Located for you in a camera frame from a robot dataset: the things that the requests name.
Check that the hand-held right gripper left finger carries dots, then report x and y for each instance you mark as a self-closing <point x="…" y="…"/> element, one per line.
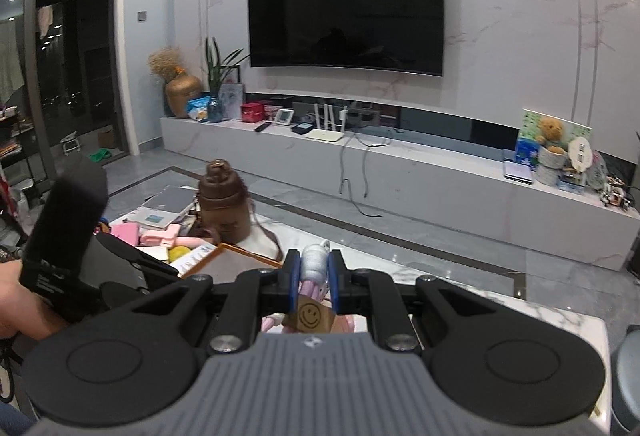
<point x="295" y="283"/>

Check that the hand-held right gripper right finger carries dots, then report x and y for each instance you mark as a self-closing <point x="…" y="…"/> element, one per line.
<point x="334" y="283"/>

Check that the white marble desktop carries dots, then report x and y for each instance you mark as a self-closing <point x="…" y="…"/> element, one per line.
<point x="500" y="311"/>

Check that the person's left hand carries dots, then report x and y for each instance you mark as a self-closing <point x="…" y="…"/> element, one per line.
<point x="20" y="311"/>

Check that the pink small box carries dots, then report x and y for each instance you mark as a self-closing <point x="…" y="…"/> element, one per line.
<point x="123" y="233"/>

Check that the grey photo book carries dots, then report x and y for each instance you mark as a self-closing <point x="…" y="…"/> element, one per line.
<point x="160" y="208"/>

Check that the white box with label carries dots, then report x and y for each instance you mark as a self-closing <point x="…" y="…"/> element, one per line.
<point x="197" y="258"/>

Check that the pink phone holder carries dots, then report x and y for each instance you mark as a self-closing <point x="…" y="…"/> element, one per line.
<point x="170" y="237"/>

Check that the brown water bottle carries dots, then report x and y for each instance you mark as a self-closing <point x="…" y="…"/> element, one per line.
<point x="222" y="206"/>

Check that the white marble television console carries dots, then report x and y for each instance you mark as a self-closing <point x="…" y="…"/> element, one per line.
<point x="450" y="196"/>

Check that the white router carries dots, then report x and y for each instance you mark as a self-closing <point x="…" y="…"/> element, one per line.
<point x="325" y="133"/>

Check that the black flat device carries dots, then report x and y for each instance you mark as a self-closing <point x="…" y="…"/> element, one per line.
<point x="302" y="130"/>

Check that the black remote control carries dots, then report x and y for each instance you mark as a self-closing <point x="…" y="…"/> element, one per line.
<point x="261" y="126"/>

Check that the white digital clock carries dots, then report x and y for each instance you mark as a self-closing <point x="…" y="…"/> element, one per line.
<point x="285" y="116"/>

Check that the red box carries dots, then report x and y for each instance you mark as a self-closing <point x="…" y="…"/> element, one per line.
<point x="251" y="112"/>

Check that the gold vase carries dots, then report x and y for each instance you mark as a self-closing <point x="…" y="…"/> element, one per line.
<point x="182" y="95"/>

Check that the blue snack bag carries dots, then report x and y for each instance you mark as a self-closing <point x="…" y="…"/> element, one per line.
<point x="197" y="109"/>

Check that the glass balcony door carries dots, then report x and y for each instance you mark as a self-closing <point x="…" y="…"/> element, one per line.
<point x="75" y="40"/>

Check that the dried flowers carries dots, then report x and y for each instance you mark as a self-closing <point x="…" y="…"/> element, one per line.
<point x="165" y="63"/>

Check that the white flat box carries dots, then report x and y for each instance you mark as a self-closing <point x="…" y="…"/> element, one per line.
<point x="517" y="171"/>

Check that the green plant in blue vase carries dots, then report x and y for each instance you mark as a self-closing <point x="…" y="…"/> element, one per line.
<point x="217" y="75"/>

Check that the green painting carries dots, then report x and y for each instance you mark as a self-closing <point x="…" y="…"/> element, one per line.
<point x="525" y="140"/>

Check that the brown teddy bear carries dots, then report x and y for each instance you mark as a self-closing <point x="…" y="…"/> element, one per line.
<point x="551" y="130"/>

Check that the black television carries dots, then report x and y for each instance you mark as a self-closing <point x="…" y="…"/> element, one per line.
<point x="345" y="5"/>

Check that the round white hand fan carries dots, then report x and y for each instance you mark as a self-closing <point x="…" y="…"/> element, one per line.
<point x="581" y="153"/>

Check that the round patterned fan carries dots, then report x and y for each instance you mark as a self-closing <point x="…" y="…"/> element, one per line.
<point x="599" y="170"/>

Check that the black and white toy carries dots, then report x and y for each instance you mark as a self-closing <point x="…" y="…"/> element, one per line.
<point x="620" y="196"/>

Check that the grey trash can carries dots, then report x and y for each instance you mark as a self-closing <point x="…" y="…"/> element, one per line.
<point x="627" y="381"/>

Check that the picture frame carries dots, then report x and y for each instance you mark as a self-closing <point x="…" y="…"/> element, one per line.
<point x="232" y="101"/>

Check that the wall switch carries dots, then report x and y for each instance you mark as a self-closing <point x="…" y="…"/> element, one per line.
<point x="142" y="16"/>

